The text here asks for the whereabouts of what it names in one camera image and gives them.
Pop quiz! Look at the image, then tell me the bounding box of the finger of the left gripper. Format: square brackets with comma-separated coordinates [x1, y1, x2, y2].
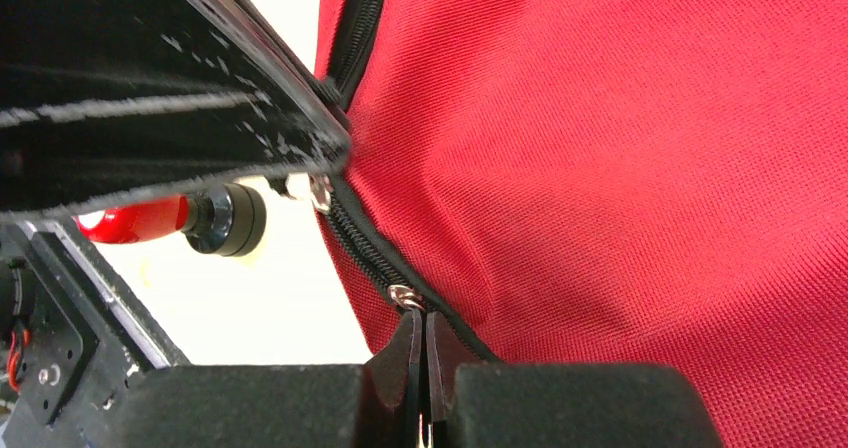
[1, 0, 351, 222]

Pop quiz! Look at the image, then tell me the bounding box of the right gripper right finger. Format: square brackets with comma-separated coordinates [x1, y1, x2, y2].
[425, 312, 504, 447]

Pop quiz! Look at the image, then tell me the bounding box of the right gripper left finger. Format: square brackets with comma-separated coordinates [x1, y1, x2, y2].
[360, 309, 423, 447]

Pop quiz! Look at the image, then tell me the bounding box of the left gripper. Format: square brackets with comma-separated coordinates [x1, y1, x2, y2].
[1, 220, 189, 447]

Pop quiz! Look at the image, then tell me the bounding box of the red backpack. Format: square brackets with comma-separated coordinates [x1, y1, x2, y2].
[316, 0, 847, 447]

